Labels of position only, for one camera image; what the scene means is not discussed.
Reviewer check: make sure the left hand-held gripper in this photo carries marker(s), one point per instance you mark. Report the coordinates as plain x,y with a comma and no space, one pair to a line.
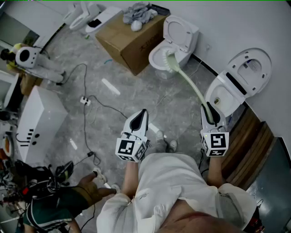
127,149

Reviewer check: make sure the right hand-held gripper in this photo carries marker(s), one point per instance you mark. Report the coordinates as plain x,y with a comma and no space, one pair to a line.
218,141

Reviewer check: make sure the pale green toilet brush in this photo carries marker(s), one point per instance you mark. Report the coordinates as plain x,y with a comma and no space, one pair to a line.
193,83

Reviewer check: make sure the white ceramic toilet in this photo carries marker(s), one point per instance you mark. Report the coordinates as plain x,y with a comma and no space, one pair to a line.
179,34

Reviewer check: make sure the person's right forearm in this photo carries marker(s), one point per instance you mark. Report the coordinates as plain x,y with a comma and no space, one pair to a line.
214,170

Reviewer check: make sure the person's left forearm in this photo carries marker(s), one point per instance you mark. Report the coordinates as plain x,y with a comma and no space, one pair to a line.
131,177

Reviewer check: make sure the white smart toilet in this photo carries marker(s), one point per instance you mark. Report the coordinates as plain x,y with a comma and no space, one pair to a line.
250,68

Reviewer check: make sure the white toilet black panel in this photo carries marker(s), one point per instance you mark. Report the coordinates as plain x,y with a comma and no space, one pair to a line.
104,17

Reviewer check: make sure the person's left white shoe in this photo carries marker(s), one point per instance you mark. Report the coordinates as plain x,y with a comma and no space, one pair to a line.
159,134

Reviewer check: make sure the person's white shoe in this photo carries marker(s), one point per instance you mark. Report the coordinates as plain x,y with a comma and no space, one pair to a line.
173,145
159,134

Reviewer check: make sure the person's grey trousers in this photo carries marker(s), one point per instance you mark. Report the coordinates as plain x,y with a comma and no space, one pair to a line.
162,147

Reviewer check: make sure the person's right white shoe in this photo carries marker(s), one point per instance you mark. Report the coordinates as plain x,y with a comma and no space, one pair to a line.
173,145

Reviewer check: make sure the brown wooden pallet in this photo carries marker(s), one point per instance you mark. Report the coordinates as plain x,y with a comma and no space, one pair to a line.
250,145

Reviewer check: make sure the black power adapter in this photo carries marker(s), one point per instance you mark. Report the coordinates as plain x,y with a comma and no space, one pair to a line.
90,154

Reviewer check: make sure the white power strip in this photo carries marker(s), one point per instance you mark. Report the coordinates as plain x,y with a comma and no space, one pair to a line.
85,101

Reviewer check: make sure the person's white shirt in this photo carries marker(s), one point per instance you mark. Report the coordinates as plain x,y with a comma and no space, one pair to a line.
172,182

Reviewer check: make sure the large brown cardboard box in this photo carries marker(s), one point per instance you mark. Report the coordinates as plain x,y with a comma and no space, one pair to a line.
127,38

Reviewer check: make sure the white cabinet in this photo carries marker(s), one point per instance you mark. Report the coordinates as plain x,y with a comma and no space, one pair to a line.
41,118

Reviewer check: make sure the grey cloth pile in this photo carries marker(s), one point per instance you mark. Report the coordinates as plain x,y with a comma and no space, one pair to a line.
138,12

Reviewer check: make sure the small brown cardboard box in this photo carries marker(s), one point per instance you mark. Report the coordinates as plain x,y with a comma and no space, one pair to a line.
29,84

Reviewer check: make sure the black equipment clutter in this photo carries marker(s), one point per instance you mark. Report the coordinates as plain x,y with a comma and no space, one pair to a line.
34,179

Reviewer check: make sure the dark grey tray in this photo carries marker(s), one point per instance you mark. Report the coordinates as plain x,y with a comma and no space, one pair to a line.
160,10

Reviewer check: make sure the white robot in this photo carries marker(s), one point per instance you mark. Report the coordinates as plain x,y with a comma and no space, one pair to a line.
29,59

